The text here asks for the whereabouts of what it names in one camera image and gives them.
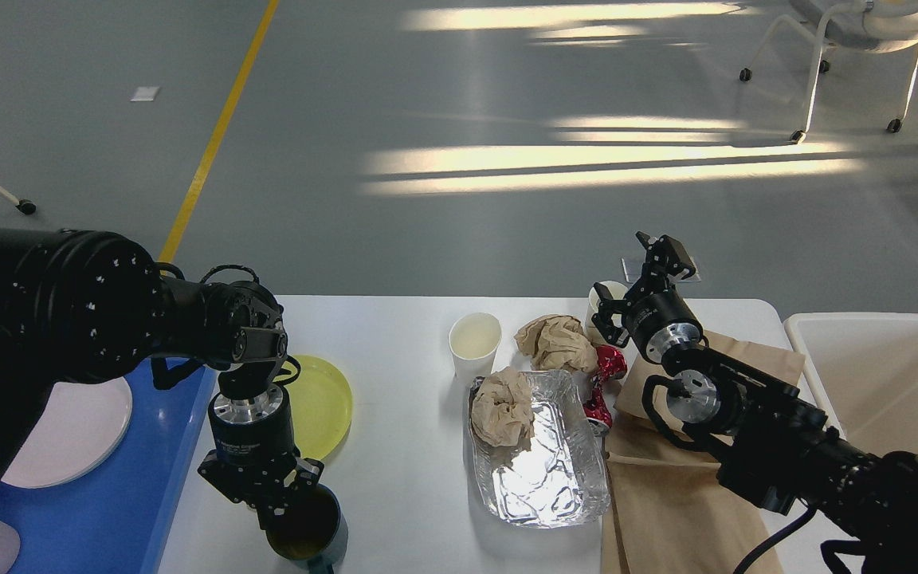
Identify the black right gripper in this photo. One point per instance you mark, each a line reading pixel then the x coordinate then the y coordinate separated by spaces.
pixel 659 322

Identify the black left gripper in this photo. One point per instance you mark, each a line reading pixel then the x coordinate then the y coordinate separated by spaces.
pixel 255 447

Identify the dark green mug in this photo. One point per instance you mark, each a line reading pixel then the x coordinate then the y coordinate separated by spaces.
pixel 313 533

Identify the yellow round plate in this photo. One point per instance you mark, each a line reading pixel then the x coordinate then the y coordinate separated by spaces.
pixel 322 404

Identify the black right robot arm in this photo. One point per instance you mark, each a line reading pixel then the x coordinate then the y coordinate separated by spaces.
pixel 772 447

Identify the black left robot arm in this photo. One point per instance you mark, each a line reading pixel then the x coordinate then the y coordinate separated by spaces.
pixel 90 306

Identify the crumpled brown paper ball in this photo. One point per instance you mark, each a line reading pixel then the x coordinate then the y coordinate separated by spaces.
pixel 557 341

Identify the crumpled brown paper in tray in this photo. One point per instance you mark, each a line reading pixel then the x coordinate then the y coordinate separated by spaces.
pixel 501 412

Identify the blue plastic tray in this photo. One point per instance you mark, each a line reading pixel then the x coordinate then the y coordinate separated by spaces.
pixel 116 518

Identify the aluminium foil tray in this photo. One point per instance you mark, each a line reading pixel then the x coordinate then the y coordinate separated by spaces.
pixel 556 477

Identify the white round plate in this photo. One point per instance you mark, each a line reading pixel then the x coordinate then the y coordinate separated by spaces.
pixel 81 426

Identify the brown paper bag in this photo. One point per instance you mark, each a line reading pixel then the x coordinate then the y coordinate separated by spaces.
pixel 668 513

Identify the white plastic bin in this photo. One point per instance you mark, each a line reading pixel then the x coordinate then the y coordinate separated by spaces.
pixel 862 369

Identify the white chair on casters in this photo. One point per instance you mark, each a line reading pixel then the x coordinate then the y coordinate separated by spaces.
pixel 867 26

